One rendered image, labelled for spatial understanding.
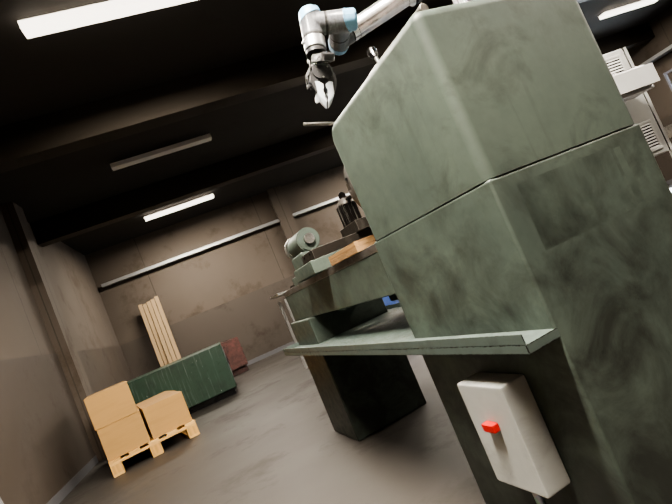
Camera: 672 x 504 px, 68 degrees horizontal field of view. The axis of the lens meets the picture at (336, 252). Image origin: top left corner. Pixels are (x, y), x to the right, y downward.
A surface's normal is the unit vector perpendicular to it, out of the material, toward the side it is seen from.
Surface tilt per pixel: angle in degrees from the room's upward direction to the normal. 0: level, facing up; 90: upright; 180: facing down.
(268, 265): 90
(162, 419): 90
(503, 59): 90
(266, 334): 90
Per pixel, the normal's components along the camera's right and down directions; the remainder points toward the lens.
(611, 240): 0.32, -0.19
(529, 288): -0.86, 0.34
